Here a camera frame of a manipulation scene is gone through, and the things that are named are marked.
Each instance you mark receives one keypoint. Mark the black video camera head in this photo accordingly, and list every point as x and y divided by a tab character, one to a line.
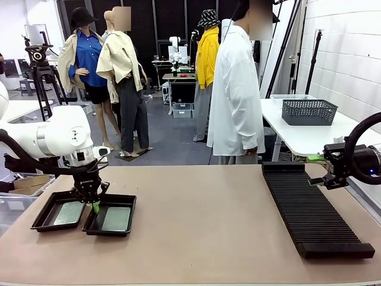
37	55

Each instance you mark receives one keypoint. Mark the small white background robot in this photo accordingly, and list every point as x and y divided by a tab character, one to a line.
175	47

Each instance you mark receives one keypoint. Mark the mannequin with yellow hoodie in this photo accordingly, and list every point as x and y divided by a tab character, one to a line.
205	59

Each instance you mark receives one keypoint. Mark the black brimmed hat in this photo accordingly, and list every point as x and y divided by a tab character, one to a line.
81	18

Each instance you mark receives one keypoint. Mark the large clear plastic bin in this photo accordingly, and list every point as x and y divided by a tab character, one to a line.
12	205

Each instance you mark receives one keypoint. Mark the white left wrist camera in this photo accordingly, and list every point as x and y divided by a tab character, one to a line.
101	152

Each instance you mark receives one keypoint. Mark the patterned bucket hat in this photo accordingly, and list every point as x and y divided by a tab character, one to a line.
209	18

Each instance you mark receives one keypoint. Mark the black leaning tripod stand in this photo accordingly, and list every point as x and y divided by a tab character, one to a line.
282	50

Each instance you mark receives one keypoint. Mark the green perforated circuit board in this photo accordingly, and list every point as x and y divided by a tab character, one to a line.
69	214
116	219

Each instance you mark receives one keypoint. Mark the person in white lab coat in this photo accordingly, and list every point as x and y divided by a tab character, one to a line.
235	98

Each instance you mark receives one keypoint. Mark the black ESD tray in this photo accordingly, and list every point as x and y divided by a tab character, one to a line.
44	214
92	223

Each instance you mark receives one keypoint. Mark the black slotted board rack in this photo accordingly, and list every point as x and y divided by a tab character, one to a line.
312	214

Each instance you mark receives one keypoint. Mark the background work table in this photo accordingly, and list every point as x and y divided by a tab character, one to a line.
178	76

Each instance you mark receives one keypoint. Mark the white height-adjustable desk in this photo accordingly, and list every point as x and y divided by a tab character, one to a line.
23	108

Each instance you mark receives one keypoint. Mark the white side table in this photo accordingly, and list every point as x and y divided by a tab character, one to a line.
306	134

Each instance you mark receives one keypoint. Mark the grey stool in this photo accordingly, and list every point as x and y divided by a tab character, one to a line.
27	86

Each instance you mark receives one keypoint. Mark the clear storage bin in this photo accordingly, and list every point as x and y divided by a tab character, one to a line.
183	111

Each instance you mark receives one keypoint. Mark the person right hand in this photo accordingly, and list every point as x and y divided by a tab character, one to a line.
250	152

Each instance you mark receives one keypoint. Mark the mannequin with cream shirt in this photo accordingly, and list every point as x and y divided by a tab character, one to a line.
119	59

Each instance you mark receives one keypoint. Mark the grey plastic mesh basket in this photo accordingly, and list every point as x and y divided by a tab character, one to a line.
309	114

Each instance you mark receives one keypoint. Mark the brown cardboard box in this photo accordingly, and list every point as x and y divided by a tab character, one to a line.
29	182

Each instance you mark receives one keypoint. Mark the mannequin with blue shirt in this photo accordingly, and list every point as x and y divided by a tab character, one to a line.
87	59

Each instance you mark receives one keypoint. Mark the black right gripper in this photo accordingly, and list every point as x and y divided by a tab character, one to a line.
364	162

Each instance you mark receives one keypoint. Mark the black light stand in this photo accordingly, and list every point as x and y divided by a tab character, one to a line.
314	59

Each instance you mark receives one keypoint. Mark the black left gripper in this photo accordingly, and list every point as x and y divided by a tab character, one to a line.
87	183

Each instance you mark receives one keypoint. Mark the person right forearm white sleeve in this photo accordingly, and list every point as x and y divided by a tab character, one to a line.
253	134

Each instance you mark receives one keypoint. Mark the black computer monitor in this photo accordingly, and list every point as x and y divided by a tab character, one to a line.
9	68
24	67

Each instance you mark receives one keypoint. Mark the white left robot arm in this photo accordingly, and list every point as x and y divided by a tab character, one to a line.
50	131

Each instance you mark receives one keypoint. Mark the clear plastic box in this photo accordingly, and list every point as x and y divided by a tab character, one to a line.
293	96

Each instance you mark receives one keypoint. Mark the small clear floor bin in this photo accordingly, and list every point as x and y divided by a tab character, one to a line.
81	109

